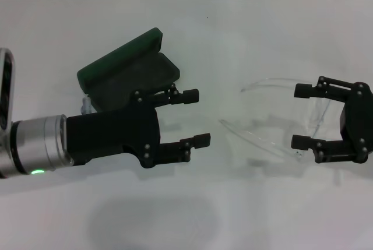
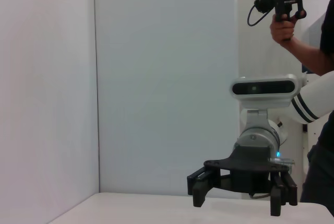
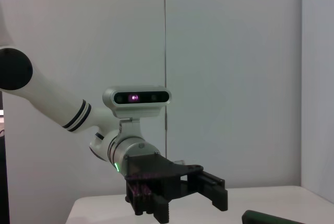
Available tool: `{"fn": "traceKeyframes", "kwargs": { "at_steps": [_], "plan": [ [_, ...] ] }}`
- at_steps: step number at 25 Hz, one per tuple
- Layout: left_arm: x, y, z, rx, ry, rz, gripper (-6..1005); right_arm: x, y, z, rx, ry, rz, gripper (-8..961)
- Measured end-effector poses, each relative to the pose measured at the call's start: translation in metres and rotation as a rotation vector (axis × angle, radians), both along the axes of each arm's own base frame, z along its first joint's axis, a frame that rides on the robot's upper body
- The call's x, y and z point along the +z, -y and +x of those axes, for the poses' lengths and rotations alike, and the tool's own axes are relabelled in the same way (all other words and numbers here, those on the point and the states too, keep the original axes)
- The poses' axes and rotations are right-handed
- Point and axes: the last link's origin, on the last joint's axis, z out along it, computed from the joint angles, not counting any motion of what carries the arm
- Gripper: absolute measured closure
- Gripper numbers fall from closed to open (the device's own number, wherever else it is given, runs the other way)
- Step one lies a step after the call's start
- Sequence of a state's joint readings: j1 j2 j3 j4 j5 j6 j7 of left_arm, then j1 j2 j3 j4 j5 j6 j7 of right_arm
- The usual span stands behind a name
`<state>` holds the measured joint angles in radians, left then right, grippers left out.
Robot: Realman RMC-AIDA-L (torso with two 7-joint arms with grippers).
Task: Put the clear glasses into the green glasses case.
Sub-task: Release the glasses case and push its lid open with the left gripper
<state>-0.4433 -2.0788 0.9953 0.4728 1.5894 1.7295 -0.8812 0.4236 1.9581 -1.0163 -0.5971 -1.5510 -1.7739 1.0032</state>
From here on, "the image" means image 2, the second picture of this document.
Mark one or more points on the person's bare forearm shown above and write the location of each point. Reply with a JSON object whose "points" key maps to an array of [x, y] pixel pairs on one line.
{"points": [[310, 54]]}

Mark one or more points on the person's hand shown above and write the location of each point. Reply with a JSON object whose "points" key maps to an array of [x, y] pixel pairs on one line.
{"points": [[283, 30]]}

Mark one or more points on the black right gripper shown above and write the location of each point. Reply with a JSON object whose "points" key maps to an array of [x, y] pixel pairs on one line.
{"points": [[248, 166]]}

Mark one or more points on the person in black clothes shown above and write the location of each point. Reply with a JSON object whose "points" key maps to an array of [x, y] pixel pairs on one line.
{"points": [[324, 161]]}

